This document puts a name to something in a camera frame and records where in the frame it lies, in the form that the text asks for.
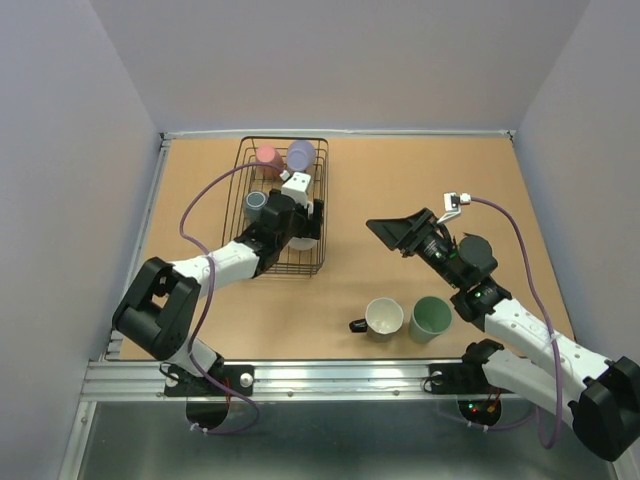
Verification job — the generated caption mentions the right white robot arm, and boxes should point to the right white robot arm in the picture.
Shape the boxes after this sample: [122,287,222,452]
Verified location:
[366,209,639,462]

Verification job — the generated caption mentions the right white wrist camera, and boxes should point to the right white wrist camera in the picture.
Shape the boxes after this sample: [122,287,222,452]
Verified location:
[437,192,472,225]

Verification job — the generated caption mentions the grey ceramic mug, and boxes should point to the grey ceramic mug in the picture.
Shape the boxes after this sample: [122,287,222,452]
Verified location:
[243,190,268,222]

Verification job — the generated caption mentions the black handled ceramic mug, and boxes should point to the black handled ceramic mug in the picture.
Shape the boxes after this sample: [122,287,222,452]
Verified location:
[348,297,404,342]

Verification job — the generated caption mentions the green plastic cup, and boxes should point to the green plastic cup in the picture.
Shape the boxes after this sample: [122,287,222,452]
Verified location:
[409,296,453,344]

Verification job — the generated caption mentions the pink plastic cup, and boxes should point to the pink plastic cup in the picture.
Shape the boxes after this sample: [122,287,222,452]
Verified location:
[255,145,285,179]

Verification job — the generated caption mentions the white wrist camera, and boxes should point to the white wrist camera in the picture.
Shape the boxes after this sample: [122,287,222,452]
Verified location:
[437,192,472,225]
[281,172,312,206]

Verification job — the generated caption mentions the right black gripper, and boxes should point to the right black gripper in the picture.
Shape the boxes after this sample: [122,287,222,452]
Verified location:
[366,208,464,289]

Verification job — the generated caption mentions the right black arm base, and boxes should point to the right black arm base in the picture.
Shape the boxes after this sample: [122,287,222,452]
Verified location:
[422,362,513,431]

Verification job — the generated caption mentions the purple plastic cup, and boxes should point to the purple plastic cup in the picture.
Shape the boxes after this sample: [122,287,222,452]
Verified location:
[285,139,316,172]

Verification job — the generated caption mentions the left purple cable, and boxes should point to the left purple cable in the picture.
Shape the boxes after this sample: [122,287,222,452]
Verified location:
[178,167,261,435]

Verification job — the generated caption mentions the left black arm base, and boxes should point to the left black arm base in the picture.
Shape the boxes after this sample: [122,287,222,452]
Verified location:
[162,364,256,426]

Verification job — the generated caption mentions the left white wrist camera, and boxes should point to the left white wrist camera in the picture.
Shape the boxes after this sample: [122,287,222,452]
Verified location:
[281,172,312,206]

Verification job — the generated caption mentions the white ceramic mug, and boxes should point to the white ceramic mug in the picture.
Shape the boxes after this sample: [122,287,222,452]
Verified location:
[288,237,318,251]

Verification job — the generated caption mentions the aluminium mounting rail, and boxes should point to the aluminium mounting rail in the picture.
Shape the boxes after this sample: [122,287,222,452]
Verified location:
[80,350,555,403]

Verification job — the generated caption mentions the black wire dish rack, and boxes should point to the black wire dish rack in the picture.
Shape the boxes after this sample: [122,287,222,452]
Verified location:
[222,136,329,276]

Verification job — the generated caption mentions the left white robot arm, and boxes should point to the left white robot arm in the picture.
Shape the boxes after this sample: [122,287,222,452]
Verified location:
[112,190,324,394]

